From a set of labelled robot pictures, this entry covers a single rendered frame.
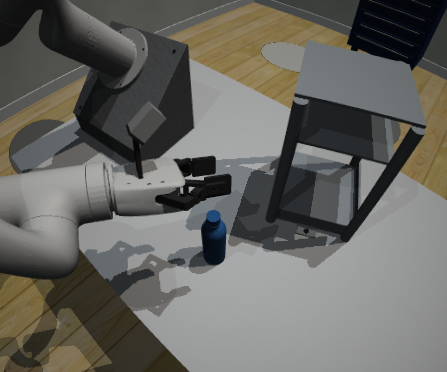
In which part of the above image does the grey open shelving unit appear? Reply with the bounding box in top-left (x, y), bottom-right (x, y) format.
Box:
top-left (266, 41), bottom-right (427, 242)

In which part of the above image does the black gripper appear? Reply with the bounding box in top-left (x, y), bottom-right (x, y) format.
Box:
top-left (108, 156), bottom-right (232, 216)

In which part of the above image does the dark blue bottle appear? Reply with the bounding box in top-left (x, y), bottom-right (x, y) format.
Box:
top-left (201, 210), bottom-right (227, 265)

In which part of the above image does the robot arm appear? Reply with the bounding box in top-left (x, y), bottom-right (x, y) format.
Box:
top-left (0, 0), bottom-right (166, 280)

